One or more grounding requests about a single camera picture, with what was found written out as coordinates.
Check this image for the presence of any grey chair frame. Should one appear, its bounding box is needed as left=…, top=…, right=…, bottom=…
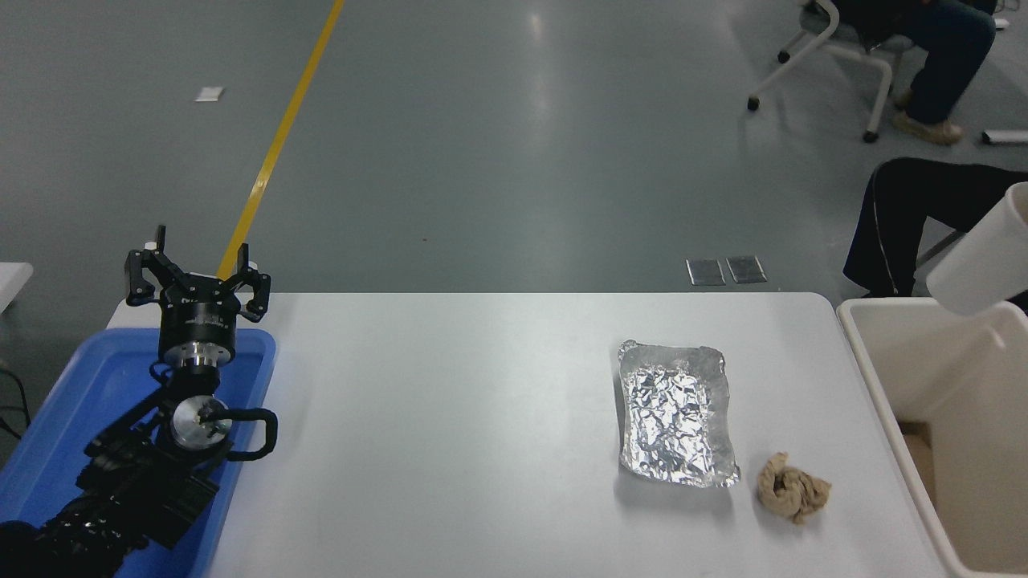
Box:
left=916, top=231, right=969, bottom=272

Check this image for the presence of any large pale bin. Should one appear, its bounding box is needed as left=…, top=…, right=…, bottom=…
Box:
left=837, top=298, right=1028, bottom=578

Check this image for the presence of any black cable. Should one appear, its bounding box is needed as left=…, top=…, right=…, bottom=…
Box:
left=0, top=357, right=33, bottom=442

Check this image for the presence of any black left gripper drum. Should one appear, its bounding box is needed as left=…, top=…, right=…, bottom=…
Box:
left=157, top=287, right=241, bottom=349

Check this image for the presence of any seated person on white chair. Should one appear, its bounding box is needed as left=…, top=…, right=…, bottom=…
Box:
left=831, top=0, right=998, bottom=147

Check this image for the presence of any blue plastic tray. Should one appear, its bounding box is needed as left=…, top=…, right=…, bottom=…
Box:
left=0, top=327, right=278, bottom=578

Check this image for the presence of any crumpled foil tray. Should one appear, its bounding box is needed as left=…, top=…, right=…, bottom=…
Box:
left=617, top=340, right=743, bottom=489

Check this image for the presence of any white side table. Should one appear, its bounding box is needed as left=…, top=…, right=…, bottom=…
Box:
left=0, top=262, right=35, bottom=314

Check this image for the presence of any white wheeled chair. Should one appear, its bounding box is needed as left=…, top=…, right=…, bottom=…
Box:
left=747, top=0, right=916, bottom=144

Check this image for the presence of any crumpled tan paper ball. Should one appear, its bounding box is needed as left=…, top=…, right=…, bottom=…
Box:
left=757, top=451, right=833, bottom=526

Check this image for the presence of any white paper cup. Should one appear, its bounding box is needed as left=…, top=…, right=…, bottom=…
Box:
left=926, top=182, right=1028, bottom=316

